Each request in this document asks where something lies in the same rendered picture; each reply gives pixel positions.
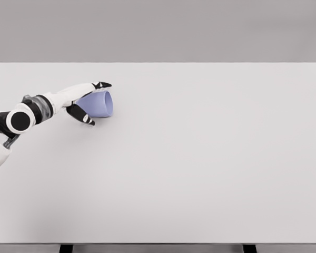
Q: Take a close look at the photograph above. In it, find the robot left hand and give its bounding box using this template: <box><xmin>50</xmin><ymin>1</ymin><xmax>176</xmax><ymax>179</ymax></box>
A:
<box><xmin>62</xmin><ymin>81</ymin><xmax>112</xmax><ymax>127</ymax></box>

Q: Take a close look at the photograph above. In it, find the lavender plastic cup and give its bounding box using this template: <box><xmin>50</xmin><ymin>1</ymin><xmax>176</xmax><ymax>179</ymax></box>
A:
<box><xmin>75</xmin><ymin>90</ymin><xmax>114</xmax><ymax>118</ymax></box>

